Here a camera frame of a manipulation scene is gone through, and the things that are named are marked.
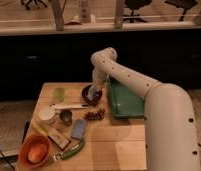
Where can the orange bowl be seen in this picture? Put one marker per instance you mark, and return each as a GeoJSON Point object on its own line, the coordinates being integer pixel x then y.
{"type": "Point", "coordinates": [34, 151]}

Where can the black office chair left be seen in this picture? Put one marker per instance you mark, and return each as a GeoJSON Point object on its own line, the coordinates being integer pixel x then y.
{"type": "Point", "coordinates": [37, 3]}

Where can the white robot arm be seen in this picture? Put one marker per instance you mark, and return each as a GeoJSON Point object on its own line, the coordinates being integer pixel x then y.
{"type": "Point", "coordinates": [170, 127]}

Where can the dark purple bowl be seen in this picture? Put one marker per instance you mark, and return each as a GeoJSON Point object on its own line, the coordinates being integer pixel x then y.
{"type": "Point", "coordinates": [95, 101]}

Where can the green tray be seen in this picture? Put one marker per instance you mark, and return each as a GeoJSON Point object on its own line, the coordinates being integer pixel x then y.
{"type": "Point", "coordinates": [124, 103]}

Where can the green handled tool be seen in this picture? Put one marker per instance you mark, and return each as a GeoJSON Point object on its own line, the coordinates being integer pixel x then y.
{"type": "Point", "coordinates": [69, 152]}

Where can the brown cardboard box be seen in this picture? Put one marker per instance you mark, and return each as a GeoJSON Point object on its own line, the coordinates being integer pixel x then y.
{"type": "Point", "coordinates": [58, 138]}

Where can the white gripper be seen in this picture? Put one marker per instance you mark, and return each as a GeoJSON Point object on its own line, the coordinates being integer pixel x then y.
{"type": "Point", "coordinates": [98, 79]}

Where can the black office chair right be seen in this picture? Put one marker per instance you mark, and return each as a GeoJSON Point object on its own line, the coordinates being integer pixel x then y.
{"type": "Point", "coordinates": [184, 4]}

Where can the bunch of dark grapes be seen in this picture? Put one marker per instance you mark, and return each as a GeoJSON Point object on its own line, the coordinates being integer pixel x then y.
{"type": "Point", "coordinates": [94, 116]}

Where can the black office chair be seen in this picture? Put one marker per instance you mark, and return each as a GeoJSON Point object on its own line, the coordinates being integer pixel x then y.
{"type": "Point", "coordinates": [135, 5]}
{"type": "Point", "coordinates": [37, 3]}
{"type": "Point", "coordinates": [184, 4]}

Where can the small metal cup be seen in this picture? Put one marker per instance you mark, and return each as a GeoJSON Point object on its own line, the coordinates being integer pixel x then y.
{"type": "Point", "coordinates": [66, 117]}

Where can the light blue towel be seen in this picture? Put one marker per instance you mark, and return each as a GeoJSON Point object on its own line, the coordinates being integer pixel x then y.
{"type": "Point", "coordinates": [91, 93]}

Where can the yellow banana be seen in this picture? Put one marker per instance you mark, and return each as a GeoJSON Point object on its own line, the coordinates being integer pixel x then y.
{"type": "Point", "coordinates": [38, 128]}

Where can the green plastic cup lying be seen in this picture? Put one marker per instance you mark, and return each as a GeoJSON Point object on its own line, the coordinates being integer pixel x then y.
{"type": "Point", "coordinates": [59, 94]}

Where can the white handled knife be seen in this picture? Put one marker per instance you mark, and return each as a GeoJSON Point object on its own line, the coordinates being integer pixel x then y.
{"type": "Point", "coordinates": [73, 106]}

